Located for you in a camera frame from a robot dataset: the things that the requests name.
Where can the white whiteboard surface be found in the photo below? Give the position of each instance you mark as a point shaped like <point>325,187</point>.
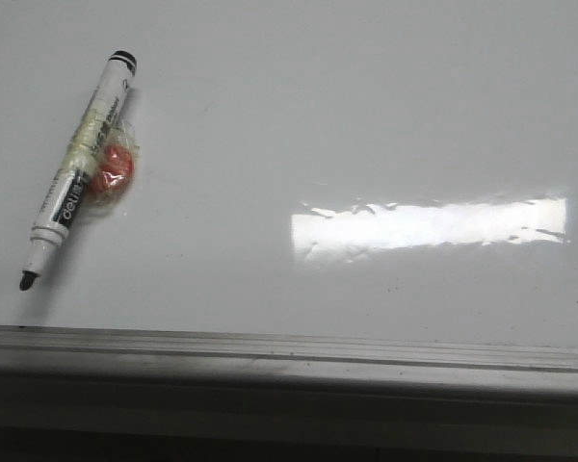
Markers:
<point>386,170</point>

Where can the white black whiteboard marker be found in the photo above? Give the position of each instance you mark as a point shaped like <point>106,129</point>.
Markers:
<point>70,185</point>

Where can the grey aluminium whiteboard frame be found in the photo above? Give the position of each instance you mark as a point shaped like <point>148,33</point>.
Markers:
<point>480,398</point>

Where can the red magnet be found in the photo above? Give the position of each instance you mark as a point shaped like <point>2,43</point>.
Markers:
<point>117,168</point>

